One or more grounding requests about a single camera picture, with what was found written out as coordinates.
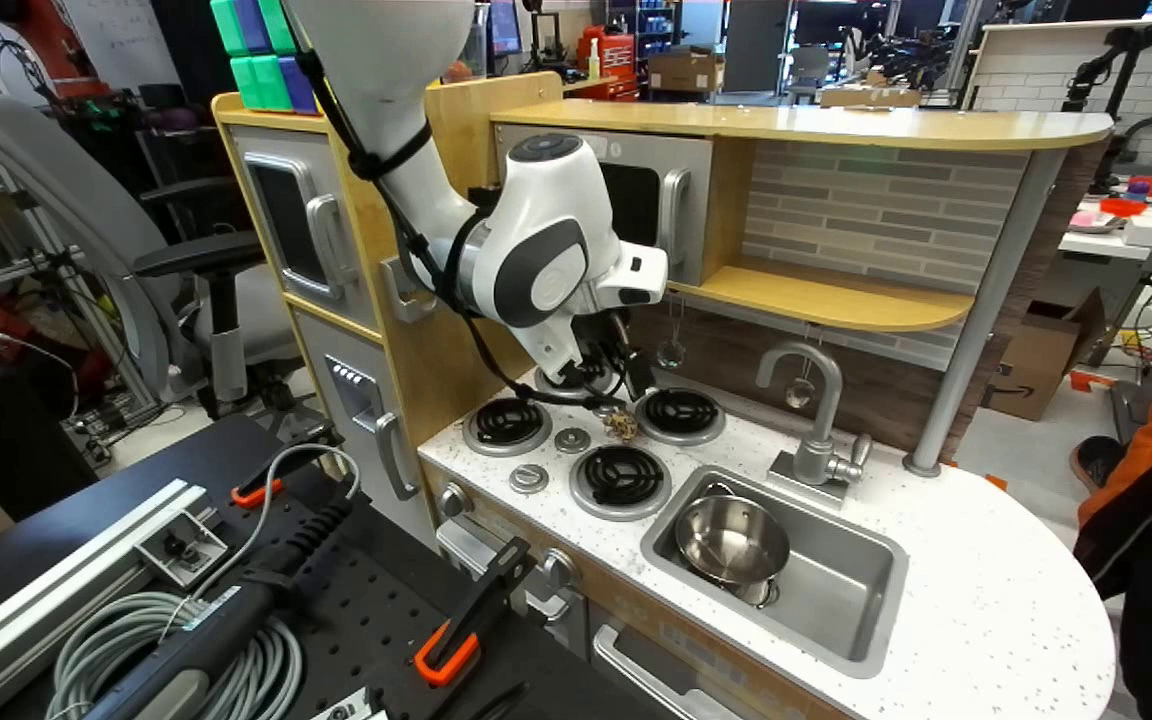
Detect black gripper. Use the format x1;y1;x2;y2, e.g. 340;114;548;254
564;313;654;415

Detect small frog toy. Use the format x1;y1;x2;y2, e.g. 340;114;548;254
605;414;641;444

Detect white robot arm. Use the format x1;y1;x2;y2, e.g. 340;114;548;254
281;0;666;407

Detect silver toy microwave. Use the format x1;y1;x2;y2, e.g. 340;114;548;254
478;127;711;304

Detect stainless steel pot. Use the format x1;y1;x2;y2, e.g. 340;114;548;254
673;492;789;590

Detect wooden toy kitchen unit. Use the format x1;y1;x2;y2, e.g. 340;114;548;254
212;73;1114;720

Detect silver toy faucet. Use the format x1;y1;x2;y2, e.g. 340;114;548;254
754;339;871;503

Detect grey toy sink basin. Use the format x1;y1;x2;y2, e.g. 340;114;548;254
643;470;907;676

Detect silver toy oven door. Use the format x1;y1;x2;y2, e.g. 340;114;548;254
231;127;377;323

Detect back right stove burner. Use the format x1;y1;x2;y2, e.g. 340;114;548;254
637;389;725;444

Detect front right stove burner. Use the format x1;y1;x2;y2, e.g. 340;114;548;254
567;444;673;521

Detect front left stove burner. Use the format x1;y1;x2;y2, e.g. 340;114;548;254
465;401;548;458

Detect orange black bar clamp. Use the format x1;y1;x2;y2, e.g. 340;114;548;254
412;540;531;688

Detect grey office chair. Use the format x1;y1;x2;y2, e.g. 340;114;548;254
0;98;298;415

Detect black perforated workbench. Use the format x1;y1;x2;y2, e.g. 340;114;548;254
0;420;673;720

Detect cardboard box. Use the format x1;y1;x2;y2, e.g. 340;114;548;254
984;293;1103;420

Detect colourful stacked foam blocks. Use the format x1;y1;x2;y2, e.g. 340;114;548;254
209;0;314;114

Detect black handheld tool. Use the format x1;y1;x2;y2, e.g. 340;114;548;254
83;503;351;720

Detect coiled grey cable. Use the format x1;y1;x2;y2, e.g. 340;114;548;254
45;590;307;720

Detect aluminium extrusion rail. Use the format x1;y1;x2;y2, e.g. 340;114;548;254
0;482;229;704

